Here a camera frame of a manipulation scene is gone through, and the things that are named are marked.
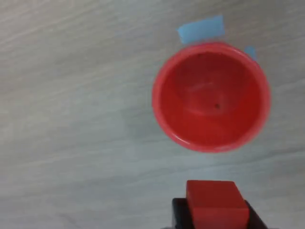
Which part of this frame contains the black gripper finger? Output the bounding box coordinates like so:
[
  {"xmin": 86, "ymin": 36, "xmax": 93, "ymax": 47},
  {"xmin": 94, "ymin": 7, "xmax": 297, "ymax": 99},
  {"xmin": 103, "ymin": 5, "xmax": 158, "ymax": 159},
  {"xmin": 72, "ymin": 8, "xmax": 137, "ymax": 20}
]
[
  {"xmin": 172, "ymin": 198, "xmax": 195, "ymax": 229},
  {"xmin": 244, "ymin": 200, "xmax": 267, "ymax": 229}
]

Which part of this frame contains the red cube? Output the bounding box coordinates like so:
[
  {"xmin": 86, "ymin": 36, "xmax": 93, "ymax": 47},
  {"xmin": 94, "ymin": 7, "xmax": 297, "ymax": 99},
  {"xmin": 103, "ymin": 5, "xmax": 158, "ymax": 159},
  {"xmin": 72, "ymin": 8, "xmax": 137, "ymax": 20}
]
[{"xmin": 185, "ymin": 180, "xmax": 250, "ymax": 229}]

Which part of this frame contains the red plastic bin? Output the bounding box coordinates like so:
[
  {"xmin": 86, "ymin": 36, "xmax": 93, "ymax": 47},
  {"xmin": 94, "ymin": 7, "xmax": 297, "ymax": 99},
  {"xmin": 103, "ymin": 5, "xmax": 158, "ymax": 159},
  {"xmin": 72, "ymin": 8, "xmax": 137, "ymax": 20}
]
[{"xmin": 152, "ymin": 42, "xmax": 272, "ymax": 153}]

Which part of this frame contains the blue tape piece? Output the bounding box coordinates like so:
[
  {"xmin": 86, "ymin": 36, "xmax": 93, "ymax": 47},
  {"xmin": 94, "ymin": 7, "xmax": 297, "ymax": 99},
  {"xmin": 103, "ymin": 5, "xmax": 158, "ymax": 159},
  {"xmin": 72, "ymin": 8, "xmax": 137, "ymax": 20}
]
[
  {"xmin": 176, "ymin": 15, "xmax": 225, "ymax": 45},
  {"xmin": 244, "ymin": 45, "xmax": 258, "ymax": 61}
]

